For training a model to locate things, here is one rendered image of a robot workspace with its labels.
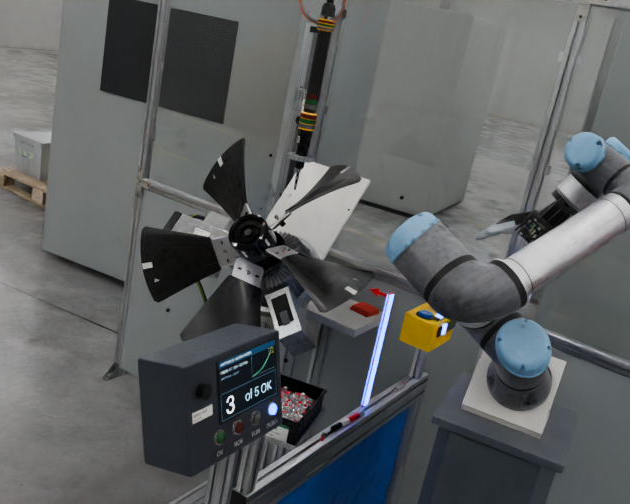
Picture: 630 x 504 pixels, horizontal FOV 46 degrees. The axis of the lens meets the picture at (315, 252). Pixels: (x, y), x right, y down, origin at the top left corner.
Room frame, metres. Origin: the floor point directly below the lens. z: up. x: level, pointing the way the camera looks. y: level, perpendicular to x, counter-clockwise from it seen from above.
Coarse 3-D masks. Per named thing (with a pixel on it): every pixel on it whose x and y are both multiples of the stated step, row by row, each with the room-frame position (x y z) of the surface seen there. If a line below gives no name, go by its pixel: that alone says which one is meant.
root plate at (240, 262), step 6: (240, 258) 1.96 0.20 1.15; (234, 264) 1.95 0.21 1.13; (240, 264) 1.96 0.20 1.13; (246, 264) 1.97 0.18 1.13; (252, 264) 1.98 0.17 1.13; (234, 270) 1.93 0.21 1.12; (240, 270) 1.95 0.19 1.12; (246, 270) 1.96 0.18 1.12; (252, 270) 1.97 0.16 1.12; (258, 270) 1.98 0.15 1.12; (234, 276) 1.92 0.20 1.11; (240, 276) 1.94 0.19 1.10; (246, 276) 1.95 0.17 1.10; (252, 276) 1.96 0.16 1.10; (252, 282) 1.95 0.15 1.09; (258, 282) 1.96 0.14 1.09
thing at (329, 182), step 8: (336, 168) 2.19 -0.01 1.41; (344, 168) 2.15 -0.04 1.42; (352, 168) 2.12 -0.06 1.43; (328, 176) 2.16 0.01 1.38; (336, 176) 2.11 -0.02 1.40; (344, 176) 2.09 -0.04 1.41; (352, 176) 2.06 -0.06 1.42; (320, 184) 2.13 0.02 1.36; (328, 184) 2.08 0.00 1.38; (336, 184) 2.05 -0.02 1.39; (344, 184) 2.03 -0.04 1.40; (352, 184) 2.02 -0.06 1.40; (312, 192) 2.08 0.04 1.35; (320, 192) 2.05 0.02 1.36; (328, 192) 2.02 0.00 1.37; (304, 200) 2.05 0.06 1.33; (312, 200) 2.02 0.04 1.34; (288, 208) 2.10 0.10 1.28; (296, 208) 2.02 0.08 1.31
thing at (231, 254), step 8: (216, 240) 2.03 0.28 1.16; (224, 240) 2.03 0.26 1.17; (216, 248) 2.03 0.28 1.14; (224, 248) 2.03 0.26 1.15; (232, 248) 2.02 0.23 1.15; (216, 256) 2.03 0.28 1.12; (224, 256) 2.03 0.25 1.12; (232, 256) 2.03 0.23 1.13; (224, 264) 2.03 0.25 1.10; (232, 264) 2.03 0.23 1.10
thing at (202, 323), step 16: (224, 288) 1.89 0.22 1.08; (240, 288) 1.91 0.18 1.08; (256, 288) 1.94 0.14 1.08; (208, 304) 1.85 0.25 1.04; (224, 304) 1.86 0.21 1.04; (240, 304) 1.88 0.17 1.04; (256, 304) 1.91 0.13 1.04; (192, 320) 1.82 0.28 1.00; (208, 320) 1.82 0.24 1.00; (224, 320) 1.83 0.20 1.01; (240, 320) 1.85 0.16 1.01; (256, 320) 1.88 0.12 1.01; (192, 336) 1.79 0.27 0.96
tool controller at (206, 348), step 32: (160, 352) 1.14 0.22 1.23; (192, 352) 1.14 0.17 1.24; (224, 352) 1.15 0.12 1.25; (256, 352) 1.21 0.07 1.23; (160, 384) 1.08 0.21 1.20; (192, 384) 1.07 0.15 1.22; (224, 384) 1.13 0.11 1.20; (256, 384) 1.20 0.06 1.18; (160, 416) 1.08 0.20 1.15; (192, 416) 1.06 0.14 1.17; (160, 448) 1.07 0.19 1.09; (192, 448) 1.05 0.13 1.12; (224, 448) 1.11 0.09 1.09
